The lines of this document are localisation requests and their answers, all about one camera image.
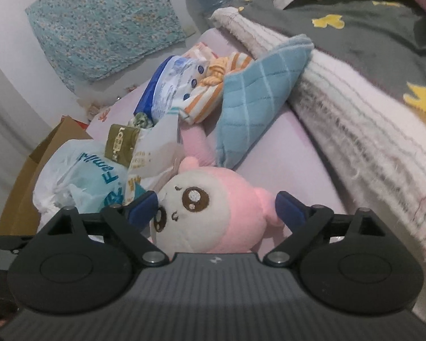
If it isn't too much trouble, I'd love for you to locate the white paper packet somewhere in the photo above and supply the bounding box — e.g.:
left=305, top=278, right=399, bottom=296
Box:
left=122, top=112, right=186, bottom=208

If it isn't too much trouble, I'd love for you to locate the white plastic bag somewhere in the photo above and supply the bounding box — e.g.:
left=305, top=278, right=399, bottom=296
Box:
left=32, top=138, right=135, bottom=217

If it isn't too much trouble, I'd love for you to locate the pink printed mat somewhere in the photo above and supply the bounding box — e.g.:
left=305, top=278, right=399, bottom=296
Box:
left=87, top=28, right=345, bottom=253

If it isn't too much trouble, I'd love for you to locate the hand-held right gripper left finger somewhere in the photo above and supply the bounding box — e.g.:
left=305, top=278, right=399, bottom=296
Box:
left=39, top=190, right=167, bottom=267

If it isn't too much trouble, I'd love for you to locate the grey blanket with yellow stars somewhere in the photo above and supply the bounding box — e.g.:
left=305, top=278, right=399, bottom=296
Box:
left=239, top=0, right=426, bottom=136

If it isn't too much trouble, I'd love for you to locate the orange striped cloth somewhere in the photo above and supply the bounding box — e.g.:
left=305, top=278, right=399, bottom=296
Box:
left=179, top=42, right=254, bottom=126

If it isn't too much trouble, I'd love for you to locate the pink and white plush toy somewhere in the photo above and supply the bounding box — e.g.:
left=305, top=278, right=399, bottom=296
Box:
left=150, top=155, right=284, bottom=254

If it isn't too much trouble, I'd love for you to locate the floral wall cloth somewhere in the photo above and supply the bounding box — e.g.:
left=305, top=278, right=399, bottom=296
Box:
left=25, top=0, right=189, bottom=93

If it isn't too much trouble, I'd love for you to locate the blue checked towel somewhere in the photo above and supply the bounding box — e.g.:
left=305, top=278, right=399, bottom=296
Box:
left=216, top=34, right=315, bottom=170

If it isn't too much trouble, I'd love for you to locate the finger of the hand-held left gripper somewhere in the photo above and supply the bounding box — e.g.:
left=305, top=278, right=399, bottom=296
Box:
left=0, top=235, right=34, bottom=253

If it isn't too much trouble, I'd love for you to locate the blue and white packet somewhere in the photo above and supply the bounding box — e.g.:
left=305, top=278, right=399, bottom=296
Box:
left=133, top=55, right=214, bottom=121

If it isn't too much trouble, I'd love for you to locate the cardboard box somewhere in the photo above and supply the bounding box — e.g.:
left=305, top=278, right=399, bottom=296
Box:
left=0, top=115, right=93, bottom=237

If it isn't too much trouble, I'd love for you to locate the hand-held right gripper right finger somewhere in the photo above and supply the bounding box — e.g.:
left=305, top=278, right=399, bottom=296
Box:
left=263, top=191, right=386, bottom=267

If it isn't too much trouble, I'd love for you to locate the olive green packet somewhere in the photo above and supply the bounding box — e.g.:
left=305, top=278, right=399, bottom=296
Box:
left=105, top=124, right=141, bottom=166

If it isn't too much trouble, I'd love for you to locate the green floral scrunchie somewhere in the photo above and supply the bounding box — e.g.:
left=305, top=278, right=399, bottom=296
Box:
left=132, top=112, right=156, bottom=129

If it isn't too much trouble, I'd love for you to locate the white fuzzy blanket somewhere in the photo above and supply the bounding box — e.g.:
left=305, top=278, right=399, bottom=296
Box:
left=209, top=6, right=426, bottom=281

